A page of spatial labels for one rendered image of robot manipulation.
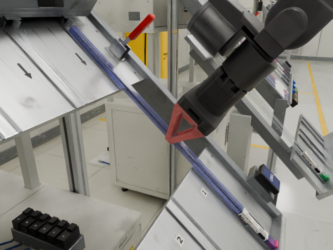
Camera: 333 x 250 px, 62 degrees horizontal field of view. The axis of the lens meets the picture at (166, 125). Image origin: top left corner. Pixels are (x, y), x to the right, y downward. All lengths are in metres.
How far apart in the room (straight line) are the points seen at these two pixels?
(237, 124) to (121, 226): 0.42
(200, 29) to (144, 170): 1.34
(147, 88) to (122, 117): 1.04
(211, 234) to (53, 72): 0.32
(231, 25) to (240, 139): 0.51
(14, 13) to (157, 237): 0.36
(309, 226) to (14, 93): 1.66
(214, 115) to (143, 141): 1.19
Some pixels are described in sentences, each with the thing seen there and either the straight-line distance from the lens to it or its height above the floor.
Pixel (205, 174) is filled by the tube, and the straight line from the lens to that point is 0.47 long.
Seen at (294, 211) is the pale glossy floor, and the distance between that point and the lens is 1.88.
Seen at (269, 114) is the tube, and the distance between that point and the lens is 0.71.
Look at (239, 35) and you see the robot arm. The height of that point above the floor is 1.06.
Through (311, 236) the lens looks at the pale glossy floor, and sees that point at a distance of 1.75.
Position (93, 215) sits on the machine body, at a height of 0.62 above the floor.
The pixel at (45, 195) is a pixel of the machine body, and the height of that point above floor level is 0.62.
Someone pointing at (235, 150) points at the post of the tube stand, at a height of 0.71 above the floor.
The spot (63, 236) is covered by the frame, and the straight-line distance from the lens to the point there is 0.63.
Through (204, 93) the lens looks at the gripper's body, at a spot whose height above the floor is 0.98.
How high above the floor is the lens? 1.09
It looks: 22 degrees down
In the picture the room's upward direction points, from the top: straight up
